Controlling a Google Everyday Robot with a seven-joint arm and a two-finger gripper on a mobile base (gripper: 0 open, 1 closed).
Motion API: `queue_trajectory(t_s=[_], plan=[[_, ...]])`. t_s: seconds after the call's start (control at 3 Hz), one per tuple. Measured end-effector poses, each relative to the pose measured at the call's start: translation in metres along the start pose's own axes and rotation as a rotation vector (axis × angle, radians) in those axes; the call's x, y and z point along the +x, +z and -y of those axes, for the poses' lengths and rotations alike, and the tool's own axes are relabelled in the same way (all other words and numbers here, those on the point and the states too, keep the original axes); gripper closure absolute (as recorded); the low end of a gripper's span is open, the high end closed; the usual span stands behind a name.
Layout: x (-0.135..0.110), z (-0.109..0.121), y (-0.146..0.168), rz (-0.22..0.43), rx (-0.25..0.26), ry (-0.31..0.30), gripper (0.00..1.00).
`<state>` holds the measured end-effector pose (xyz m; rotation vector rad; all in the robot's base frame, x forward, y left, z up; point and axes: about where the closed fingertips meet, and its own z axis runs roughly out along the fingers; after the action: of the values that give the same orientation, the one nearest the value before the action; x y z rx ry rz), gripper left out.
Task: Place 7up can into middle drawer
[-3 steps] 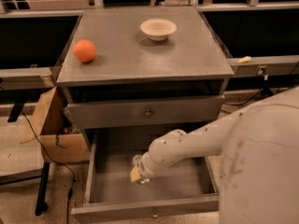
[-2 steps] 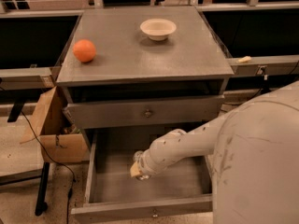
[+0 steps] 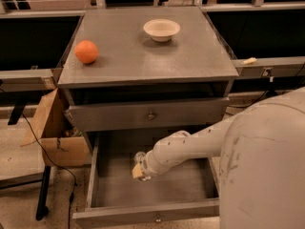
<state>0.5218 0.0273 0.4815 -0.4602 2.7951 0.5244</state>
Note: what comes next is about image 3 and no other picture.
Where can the small yellow foam scrap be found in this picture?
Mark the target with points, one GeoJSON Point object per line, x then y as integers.
{"type": "Point", "coordinates": [248, 61]}

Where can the open grey middle drawer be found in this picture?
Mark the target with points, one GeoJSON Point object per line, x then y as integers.
{"type": "Point", "coordinates": [115, 198]}

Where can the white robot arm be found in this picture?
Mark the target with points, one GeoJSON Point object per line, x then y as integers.
{"type": "Point", "coordinates": [262, 162]}

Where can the grey wooden drawer cabinet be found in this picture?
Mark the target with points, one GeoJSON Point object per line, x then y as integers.
{"type": "Point", "coordinates": [131, 67]}

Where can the orange fruit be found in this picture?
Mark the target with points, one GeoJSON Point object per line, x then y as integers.
{"type": "Point", "coordinates": [86, 52]}

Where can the black table leg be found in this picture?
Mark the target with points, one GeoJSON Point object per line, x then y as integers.
{"type": "Point", "coordinates": [42, 209]}

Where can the closed grey top drawer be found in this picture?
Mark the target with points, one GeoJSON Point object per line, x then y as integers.
{"type": "Point", "coordinates": [148, 114]}

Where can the silver 7up soda can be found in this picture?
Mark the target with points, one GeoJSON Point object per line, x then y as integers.
{"type": "Point", "coordinates": [139, 157]}

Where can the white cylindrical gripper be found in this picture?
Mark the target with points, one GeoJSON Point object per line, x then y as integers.
{"type": "Point", "coordinates": [145, 164]}

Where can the brown cardboard box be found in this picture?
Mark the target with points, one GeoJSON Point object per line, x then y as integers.
{"type": "Point", "coordinates": [49, 126]}

